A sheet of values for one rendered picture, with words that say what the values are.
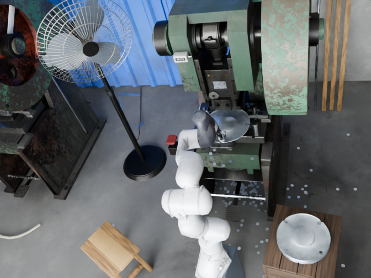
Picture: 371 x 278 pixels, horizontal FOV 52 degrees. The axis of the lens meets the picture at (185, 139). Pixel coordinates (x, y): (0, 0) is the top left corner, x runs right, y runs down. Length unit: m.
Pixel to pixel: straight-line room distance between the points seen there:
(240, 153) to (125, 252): 0.95
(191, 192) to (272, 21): 0.75
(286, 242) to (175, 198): 0.90
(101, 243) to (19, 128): 1.11
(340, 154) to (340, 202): 0.42
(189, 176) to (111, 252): 1.13
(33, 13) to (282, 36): 1.81
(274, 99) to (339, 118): 1.70
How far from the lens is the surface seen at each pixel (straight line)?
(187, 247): 2.78
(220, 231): 1.85
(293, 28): 1.58
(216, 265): 2.10
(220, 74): 2.09
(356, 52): 3.54
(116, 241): 2.58
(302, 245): 2.28
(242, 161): 2.37
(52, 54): 2.42
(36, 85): 2.83
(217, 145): 2.21
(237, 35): 1.87
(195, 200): 1.56
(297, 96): 1.71
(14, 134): 3.19
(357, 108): 3.48
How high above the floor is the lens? 2.44
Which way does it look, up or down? 46 degrees down
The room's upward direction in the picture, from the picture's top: 19 degrees counter-clockwise
